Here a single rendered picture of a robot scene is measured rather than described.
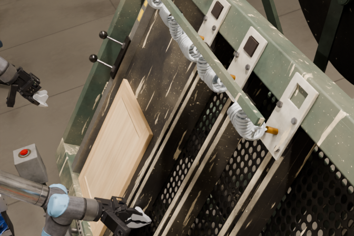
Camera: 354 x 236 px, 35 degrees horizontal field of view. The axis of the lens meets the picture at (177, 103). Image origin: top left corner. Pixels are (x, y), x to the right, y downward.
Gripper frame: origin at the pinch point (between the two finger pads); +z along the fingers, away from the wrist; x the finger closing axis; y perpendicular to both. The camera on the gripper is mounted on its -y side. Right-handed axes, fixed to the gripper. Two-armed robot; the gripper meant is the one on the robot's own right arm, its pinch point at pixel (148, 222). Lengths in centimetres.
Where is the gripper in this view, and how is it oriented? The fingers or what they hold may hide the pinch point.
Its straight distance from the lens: 202.4
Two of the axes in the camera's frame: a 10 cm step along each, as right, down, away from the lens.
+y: -3.0, -5.2, 8.0
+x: -4.2, 8.3, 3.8
